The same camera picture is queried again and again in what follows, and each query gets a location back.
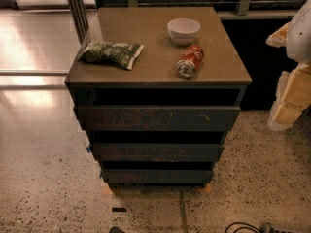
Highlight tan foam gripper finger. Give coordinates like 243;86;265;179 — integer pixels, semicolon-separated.
266;23;290;48
282;64;311;125

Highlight red soda can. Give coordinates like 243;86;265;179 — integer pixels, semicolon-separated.
176;45;204;79

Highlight dark metal post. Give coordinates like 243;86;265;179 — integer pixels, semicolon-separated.
67;0;88;43

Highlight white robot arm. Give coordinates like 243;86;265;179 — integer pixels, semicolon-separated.
266;0;311;131

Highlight black cable on floor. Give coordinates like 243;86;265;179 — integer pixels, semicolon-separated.
225;221;295;233

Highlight green chip bag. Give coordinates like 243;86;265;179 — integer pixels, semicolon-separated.
79;40;144;70

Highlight black tape on floor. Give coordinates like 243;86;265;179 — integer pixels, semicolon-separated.
112;207;127;213

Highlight dark brown drawer cabinet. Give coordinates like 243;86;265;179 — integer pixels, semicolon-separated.
65;7;251;173

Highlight white ceramic bowl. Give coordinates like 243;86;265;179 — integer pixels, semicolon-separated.
167;18;201;46

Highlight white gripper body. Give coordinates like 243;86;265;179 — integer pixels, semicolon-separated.
267;71;292;131

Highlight dark drawer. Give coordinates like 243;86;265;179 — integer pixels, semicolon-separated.
74;106;240;131
92;143;224;162
102;169;213;184

